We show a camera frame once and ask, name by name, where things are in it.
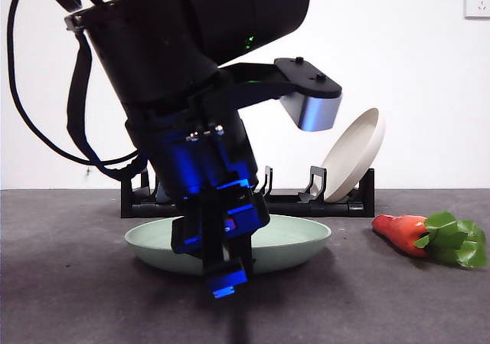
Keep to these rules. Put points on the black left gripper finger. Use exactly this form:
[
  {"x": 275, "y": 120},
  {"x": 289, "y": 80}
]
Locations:
[
  {"x": 226, "y": 279},
  {"x": 243, "y": 252}
]

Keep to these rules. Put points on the green plate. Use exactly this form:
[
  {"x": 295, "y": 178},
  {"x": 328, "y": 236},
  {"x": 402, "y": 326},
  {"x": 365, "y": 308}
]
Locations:
[{"x": 291, "y": 240}]

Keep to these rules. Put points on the orange carrot with green leaves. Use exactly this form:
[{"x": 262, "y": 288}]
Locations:
[{"x": 398, "y": 231}]

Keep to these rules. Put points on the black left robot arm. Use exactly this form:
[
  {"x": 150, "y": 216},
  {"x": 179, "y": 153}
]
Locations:
[{"x": 153, "y": 53}]

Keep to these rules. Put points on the black plate rack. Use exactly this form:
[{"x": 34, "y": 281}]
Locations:
[{"x": 306, "y": 208}]

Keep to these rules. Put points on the beige plate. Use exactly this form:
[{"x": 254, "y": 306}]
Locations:
[{"x": 352, "y": 156}]

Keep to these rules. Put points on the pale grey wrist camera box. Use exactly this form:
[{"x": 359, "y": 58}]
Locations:
[{"x": 317, "y": 112}]

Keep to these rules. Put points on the white wall socket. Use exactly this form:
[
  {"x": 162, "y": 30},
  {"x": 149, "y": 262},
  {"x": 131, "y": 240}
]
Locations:
[{"x": 478, "y": 1}]

